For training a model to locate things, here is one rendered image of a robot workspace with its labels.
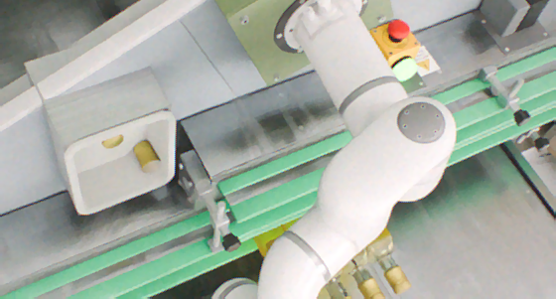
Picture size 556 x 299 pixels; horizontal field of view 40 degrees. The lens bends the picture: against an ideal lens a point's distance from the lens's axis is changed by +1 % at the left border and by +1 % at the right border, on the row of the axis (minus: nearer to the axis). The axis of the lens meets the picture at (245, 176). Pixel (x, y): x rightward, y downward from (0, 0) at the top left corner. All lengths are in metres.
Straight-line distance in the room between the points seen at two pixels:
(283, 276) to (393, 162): 0.19
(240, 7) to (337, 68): 0.16
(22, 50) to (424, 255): 1.00
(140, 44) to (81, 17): 0.75
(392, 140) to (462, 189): 0.83
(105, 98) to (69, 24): 0.73
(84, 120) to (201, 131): 0.27
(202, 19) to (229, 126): 0.26
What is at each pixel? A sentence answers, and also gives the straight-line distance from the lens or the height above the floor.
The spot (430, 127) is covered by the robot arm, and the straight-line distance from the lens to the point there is 0.96.
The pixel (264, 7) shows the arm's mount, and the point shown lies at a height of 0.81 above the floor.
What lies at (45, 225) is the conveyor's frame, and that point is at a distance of 1.37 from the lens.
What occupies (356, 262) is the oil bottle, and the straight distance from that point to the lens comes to 1.40.
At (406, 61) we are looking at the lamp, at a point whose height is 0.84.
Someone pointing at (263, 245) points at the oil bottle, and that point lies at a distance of 1.39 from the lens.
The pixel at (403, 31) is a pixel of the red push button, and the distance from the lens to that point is 1.40.
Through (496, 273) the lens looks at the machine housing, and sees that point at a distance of 1.69.
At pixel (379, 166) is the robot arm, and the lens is 0.92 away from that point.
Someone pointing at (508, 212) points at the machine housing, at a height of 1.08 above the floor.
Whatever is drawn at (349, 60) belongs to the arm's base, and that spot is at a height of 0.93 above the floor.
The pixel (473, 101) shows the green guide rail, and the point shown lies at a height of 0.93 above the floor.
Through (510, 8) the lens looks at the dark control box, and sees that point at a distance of 1.55.
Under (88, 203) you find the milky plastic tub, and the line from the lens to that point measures 1.30.
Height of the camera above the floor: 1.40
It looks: 23 degrees down
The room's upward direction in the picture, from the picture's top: 151 degrees clockwise
